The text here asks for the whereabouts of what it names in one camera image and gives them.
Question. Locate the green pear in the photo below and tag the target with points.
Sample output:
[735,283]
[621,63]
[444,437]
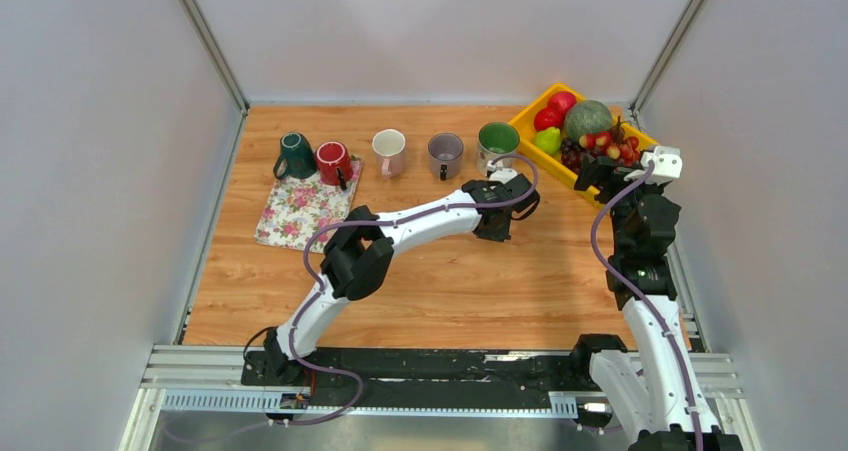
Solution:
[548,140]

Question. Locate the red cherry cluster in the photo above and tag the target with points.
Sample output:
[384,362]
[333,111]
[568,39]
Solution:
[613,144]

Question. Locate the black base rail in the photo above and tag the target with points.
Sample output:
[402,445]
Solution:
[426,378]

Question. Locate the mauve mug black handle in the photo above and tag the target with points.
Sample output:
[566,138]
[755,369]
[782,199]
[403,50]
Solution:
[445,155]

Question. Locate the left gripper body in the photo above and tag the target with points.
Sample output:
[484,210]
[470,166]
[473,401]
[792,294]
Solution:
[501,235]

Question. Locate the red apple upper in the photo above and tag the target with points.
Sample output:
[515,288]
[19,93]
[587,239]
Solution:
[562,102]

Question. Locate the pink faceted mug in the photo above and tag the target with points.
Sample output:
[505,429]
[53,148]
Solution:
[389,147]

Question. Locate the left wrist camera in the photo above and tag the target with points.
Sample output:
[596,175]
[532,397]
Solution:
[497,172]

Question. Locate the dark purple grape bunch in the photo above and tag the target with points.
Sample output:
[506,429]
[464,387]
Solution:
[573,152]

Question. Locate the red apple lower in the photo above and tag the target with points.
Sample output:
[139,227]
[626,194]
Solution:
[548,118]

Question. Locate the floral serving tray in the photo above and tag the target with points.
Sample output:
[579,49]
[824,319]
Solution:
[296,209]

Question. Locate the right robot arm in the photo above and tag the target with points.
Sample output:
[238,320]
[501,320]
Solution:
[655,397]

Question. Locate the red mug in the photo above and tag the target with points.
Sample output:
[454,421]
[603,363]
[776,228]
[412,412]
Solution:
[334,164]

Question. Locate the red apple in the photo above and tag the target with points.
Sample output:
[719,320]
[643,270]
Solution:
[562,102]
[548,118]

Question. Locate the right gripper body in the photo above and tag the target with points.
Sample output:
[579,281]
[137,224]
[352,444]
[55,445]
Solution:
[612,174]

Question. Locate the yellow plastic bin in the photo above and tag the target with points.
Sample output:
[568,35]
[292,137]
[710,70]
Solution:
[523,122]

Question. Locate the dark green mug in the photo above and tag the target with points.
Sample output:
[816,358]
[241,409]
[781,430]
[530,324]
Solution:
[296,158]

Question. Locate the cream floral mug green inside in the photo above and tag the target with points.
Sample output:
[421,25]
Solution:
[495,139]

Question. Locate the right arm base link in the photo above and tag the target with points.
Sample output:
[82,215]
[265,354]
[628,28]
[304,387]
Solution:
[604,359]

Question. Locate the green melon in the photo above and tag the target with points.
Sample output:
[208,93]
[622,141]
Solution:
[587,117]

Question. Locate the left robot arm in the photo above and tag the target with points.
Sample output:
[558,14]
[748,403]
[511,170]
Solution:
[362,246]

